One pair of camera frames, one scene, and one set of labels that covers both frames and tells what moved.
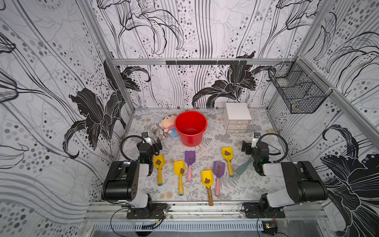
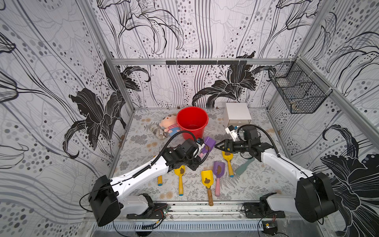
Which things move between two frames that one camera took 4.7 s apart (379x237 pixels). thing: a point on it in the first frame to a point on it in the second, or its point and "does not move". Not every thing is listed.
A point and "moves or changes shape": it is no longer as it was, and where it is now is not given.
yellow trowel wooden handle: x=208 y=180 does not move
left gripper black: x=155 y=148 to x=196 y=162
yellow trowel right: x=227 y=153 does not move
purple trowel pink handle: x=218 y=169 does not move
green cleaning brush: x=242 y=167 does not move
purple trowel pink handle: x=189 y=158 moves or changes shape
